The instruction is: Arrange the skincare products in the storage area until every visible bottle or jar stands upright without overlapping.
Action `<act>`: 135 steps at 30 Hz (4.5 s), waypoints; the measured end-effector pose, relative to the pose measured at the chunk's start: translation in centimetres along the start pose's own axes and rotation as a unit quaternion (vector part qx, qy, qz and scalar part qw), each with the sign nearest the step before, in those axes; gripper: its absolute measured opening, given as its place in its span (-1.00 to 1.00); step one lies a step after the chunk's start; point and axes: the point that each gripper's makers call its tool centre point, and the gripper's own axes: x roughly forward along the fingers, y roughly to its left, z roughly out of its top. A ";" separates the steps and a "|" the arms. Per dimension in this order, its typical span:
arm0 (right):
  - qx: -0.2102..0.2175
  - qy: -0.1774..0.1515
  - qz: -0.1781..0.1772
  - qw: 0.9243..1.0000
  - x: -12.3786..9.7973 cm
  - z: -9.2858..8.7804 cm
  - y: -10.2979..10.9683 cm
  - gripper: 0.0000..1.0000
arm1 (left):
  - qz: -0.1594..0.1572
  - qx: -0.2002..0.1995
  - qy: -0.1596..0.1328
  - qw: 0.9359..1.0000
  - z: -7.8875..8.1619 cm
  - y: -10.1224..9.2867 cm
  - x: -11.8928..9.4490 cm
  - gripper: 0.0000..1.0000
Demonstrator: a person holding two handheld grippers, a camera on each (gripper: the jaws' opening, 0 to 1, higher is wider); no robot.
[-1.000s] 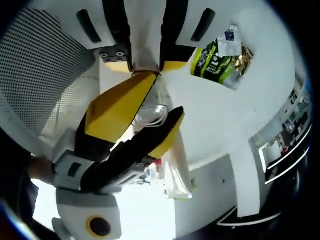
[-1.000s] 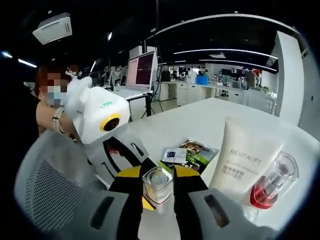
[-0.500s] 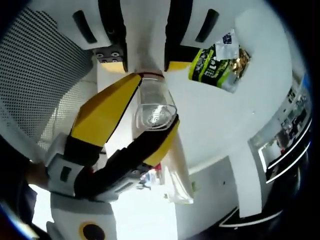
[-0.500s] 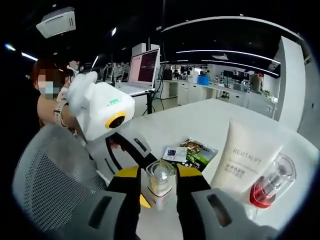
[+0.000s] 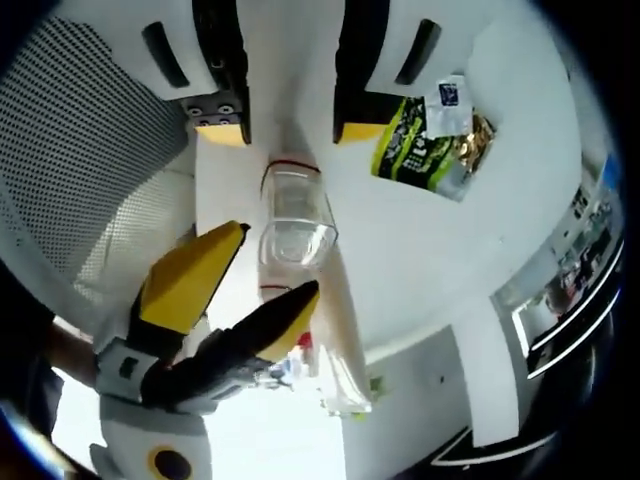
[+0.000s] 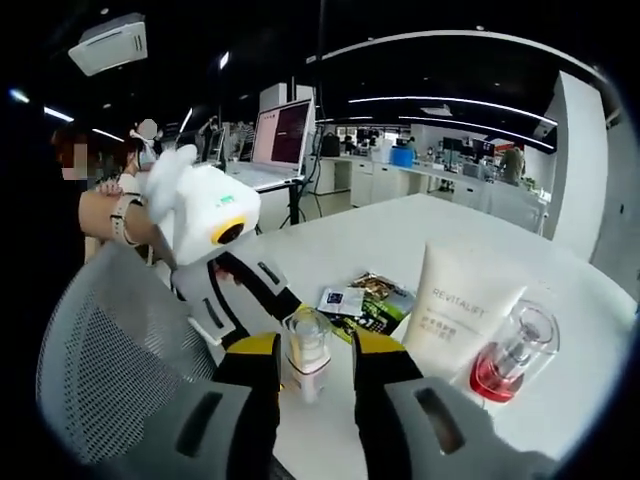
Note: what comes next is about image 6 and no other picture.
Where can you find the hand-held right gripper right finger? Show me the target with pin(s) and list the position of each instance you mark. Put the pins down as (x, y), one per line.
(410, 430)

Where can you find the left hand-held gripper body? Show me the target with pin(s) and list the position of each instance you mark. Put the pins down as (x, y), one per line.
(210, 205)

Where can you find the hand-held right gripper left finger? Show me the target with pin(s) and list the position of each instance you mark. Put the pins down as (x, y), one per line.
(210, 430)

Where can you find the small clear-capped skincare bottle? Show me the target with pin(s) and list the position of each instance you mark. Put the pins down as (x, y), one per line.
(307, 350)

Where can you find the white skincare sachet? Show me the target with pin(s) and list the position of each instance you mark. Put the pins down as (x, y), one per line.
(340, 302)

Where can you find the red clear-capped skincare bottle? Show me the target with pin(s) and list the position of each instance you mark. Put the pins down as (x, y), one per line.
(505, 365)

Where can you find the dark green skincare sachet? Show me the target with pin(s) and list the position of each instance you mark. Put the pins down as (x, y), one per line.
(385, 317)

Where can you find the large white skincare tube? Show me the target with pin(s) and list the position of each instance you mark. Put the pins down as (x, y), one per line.
(455, 310)

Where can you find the person's left hand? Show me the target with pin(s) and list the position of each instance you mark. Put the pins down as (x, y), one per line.
(162, 185)

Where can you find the white wristwatch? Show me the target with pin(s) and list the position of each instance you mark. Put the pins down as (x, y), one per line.
(125, 220)

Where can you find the grey mesh office chair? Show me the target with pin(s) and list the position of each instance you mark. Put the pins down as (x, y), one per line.
(115, 340)

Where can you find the white open laptop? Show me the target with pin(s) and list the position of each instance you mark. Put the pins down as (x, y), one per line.
(287, 132)

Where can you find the white cabinet counter row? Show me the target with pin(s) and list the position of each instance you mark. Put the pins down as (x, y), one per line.
(390, 185)

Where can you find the ceiling air conditioner unit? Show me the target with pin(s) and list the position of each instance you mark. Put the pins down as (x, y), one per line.
(107, 45)

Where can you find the blue bin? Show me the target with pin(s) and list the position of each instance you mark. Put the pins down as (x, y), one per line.
(402, 156)

